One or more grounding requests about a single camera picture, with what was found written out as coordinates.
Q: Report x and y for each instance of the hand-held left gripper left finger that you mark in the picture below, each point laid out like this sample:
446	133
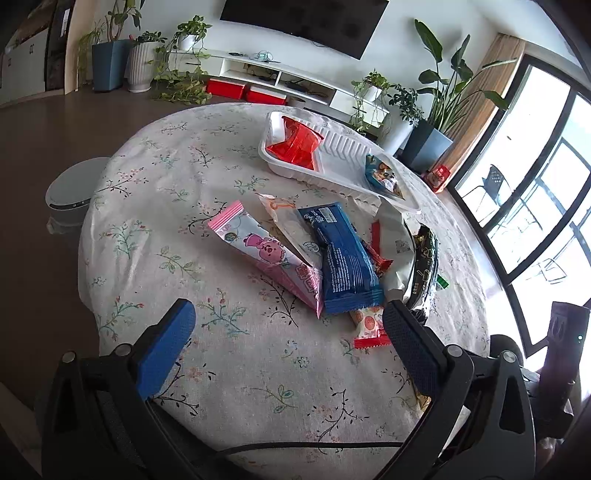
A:
166	346

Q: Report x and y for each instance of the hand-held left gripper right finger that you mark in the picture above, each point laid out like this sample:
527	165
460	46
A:
411	350

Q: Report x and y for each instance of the black snack packet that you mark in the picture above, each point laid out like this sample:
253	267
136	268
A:
425	272

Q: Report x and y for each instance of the white and red snack bag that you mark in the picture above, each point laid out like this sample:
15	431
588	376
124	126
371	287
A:
397	258

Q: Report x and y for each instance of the dark blue snack packet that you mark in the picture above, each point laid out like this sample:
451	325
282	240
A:
346	267

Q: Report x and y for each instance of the clear orange-print snack packet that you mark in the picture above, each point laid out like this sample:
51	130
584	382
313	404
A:
288	226

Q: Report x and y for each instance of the white plastic tray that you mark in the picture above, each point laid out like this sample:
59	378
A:
344	147

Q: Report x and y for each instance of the small red-edged biscuit packet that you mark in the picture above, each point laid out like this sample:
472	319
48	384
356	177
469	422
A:
367	325

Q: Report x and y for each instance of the small green item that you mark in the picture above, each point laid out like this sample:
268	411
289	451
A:
442	282

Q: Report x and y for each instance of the outdoor metal chair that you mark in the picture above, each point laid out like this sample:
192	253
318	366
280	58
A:
496	177
551	272

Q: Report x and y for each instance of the small red snack packet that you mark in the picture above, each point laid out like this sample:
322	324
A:
377	262

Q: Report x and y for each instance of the pink cartoon snack packet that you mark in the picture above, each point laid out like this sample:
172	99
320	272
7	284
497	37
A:
258	249

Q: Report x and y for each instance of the floral tablecloth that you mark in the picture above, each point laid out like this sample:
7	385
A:
184	184

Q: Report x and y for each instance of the red gift bag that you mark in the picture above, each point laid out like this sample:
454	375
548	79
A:
438	179

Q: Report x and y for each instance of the blue cartoon snack packet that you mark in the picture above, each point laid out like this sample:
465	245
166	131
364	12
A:
383	177

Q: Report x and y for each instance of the large-leaf plant in grey pot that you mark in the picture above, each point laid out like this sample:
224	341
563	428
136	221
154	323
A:
427	145

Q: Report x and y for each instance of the bushy plant in white pot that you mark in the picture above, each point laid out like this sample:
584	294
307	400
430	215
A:
397	134

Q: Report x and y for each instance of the trailing ivy in white pot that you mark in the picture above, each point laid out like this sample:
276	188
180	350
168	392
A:
371	92

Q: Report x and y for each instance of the white TV cabinet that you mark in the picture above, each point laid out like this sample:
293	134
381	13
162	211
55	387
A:
341	97

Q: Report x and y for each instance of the red storage box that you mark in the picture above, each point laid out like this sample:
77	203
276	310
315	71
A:
225	88
265	95

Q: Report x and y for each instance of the grey round pot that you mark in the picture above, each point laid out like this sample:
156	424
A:
298	102

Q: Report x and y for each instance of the plant in white ribbed pot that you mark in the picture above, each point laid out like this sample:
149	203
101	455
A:
138	69

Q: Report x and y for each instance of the beige curtain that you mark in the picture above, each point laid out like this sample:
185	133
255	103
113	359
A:
489	78

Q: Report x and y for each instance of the tall plant in blue pot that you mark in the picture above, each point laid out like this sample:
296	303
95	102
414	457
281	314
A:
108	64

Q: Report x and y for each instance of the black set-top box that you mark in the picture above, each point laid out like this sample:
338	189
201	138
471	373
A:
295	85

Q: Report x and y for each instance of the trailing pothos in white pot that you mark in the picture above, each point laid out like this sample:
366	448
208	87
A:
187	41

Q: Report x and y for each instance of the black television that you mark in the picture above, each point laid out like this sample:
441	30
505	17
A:
304	23

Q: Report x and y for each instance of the black window frame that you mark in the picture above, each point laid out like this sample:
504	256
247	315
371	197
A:
493	261

